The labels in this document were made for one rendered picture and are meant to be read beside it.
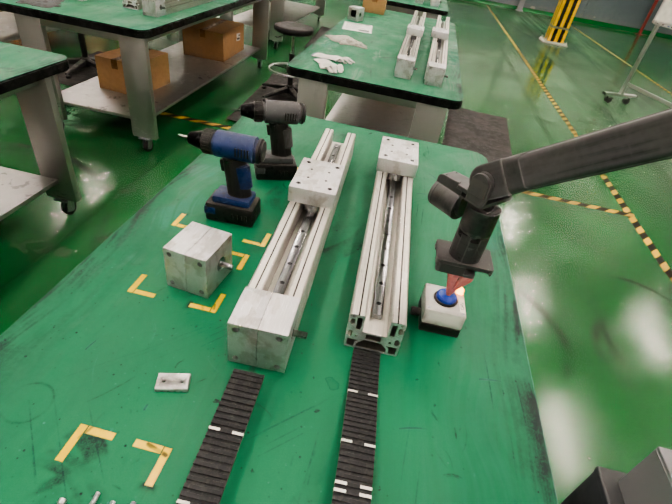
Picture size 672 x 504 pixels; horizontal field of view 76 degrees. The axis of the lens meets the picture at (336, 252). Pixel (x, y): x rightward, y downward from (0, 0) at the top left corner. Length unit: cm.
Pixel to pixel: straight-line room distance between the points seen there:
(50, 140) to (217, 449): 196
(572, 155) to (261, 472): 60
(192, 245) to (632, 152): 71
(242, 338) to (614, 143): 59
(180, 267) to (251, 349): 23
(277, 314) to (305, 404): 15
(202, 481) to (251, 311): 25
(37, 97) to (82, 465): 185
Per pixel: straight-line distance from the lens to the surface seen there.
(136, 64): 300
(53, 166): 249
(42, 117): 238
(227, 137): 100
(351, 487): 65
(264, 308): 74
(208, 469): 66
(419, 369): 83
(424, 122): 245
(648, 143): 63
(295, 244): 94
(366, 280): 84
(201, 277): 86
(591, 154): 65
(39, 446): 76
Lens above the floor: 140
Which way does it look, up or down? 37 degrees down
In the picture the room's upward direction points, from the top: 10 degrees clockwise
